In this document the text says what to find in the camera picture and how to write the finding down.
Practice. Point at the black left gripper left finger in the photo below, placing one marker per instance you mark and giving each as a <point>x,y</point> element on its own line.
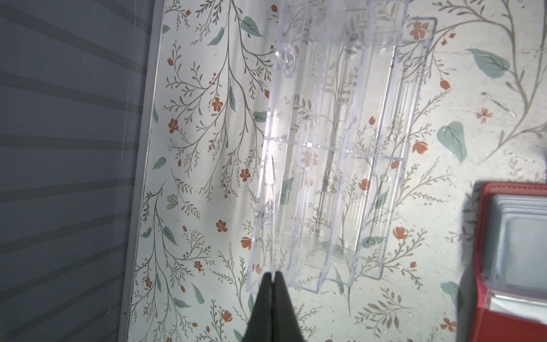
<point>260,326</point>

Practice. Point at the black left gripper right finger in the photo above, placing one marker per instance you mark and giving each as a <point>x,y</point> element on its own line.
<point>285,326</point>

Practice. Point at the red leather card holder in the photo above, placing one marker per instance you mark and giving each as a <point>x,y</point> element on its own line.
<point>509,261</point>

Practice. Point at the clear acrylic organizer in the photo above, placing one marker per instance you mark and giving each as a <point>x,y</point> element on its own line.
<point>345,87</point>

